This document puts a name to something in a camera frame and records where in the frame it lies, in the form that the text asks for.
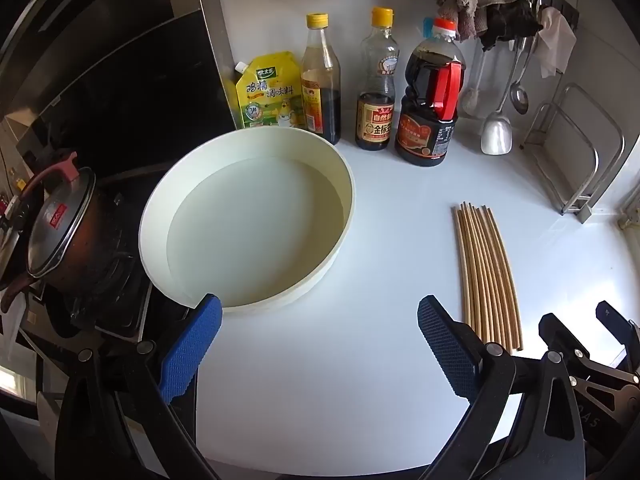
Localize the dark cooking pot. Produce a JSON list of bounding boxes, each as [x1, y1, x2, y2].
[[0, 180, 128, 313]]

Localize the steel spatula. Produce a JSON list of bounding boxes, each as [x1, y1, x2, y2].
[[480, 40, 523, 156]]

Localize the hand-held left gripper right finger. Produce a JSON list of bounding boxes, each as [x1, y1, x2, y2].
[[417, 295, 586, 480]]

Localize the steel ladle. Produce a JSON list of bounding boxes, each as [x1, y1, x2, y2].
[[510, 35, 538, 115]]

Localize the soy sauce jug red handle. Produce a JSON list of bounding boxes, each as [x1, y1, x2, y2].
[[394, 17, 467, 168]]

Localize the glass vinegar bottle yellow cap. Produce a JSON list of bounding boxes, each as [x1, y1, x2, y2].
[[300, 12, 342, 146]]

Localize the white round basin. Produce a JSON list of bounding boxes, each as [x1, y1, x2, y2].
[[138, 126, 357, 315]]

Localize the steel wire rack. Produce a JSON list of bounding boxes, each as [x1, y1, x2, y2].
[[519, 82, 626, 223]]

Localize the pot with glass lid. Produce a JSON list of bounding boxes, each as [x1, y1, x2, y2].
[[25, 152, 97, 278]]

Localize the black gas stove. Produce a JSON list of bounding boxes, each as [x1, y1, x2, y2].
[[30, 170, 153, 341]]

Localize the black range hood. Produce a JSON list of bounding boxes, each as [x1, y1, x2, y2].
[[0, 0, 238, 181]]

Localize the bundle of wooden chopsticks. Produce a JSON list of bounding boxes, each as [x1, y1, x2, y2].
[[451, 201, 524, 352]]

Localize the white cloth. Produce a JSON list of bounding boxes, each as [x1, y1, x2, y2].
[[537, 6, 577, 79]]

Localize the yellow seasoning pouch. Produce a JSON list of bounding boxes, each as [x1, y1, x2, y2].
[[234, 51, 307, 131]]

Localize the clear soy sauce bottle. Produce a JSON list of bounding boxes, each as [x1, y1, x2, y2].
[[355, 6, 401, 152]]

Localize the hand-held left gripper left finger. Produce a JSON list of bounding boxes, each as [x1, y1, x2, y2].
[[55, 292, 223, 480]]

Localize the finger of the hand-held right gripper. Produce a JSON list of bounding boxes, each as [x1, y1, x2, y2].
[[595, 300, 640, 376], [537, 312, 621, 386]]

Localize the white bottle brush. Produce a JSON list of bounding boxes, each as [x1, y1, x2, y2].
[[460, 47, 488, 116]]

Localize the dark rag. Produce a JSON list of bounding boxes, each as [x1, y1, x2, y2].
[[477, 0, 543, 52]]

